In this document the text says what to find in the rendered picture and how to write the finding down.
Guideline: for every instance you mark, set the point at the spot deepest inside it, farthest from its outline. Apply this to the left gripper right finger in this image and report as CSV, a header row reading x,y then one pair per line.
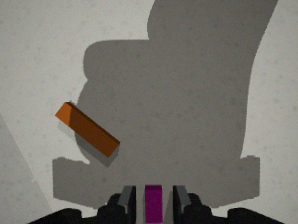
x,y
197,213

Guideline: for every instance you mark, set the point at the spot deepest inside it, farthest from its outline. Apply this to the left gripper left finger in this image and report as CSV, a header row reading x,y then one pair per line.
x,y
122,213

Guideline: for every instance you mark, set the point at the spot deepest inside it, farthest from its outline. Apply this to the magenta rod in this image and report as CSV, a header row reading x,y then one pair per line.
x,y
153,204

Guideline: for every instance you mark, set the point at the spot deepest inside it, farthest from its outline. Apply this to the orange rod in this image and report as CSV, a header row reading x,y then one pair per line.
x,y
87,129

